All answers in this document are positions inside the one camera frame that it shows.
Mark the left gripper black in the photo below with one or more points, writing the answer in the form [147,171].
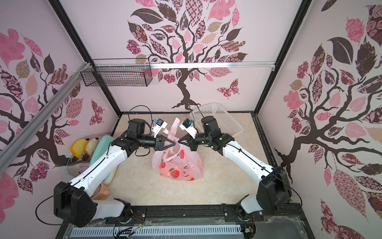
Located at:
[159,143]

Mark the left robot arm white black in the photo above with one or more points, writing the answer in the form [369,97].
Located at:
[73,201]

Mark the white perforated plastic basket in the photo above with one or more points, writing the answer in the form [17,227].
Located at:
[227,123]

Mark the yellow toast slice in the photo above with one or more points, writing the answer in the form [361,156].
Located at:
[78,148]

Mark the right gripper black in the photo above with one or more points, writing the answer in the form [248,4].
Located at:
[192,141]

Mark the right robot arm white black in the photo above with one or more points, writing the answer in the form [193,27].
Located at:
[273,189]

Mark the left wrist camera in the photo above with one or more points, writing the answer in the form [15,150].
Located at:
[158,125]

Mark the pink cup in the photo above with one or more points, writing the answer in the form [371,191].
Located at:
[101,193]

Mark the black wire wall basket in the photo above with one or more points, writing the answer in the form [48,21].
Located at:
[118,72]

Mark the pale bread slice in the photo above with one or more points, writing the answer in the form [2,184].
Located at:
[91,146]

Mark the aluminium rail left wall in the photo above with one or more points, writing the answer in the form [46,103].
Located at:
[18,144]

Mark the mint green cutting board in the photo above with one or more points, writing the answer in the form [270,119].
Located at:
[101,148]

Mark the pink printed plastic bag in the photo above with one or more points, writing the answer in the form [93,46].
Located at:
[187,164]

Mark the silver toaster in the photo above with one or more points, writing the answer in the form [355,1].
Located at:
[76,166]

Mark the white slotted cable duct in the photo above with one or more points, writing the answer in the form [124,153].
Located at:
[153,231]

